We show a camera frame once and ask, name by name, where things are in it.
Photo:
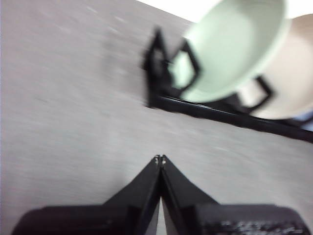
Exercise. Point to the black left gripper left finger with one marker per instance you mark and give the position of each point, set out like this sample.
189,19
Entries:
127,210

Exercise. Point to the cream plate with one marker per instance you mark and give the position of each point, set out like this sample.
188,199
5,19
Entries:
293,73

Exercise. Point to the black plate rack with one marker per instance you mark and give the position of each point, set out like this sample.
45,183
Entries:
220,115

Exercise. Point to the green plate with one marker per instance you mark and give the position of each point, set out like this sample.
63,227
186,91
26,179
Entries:
232,49

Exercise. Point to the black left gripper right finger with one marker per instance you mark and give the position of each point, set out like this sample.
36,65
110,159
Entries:
190,210

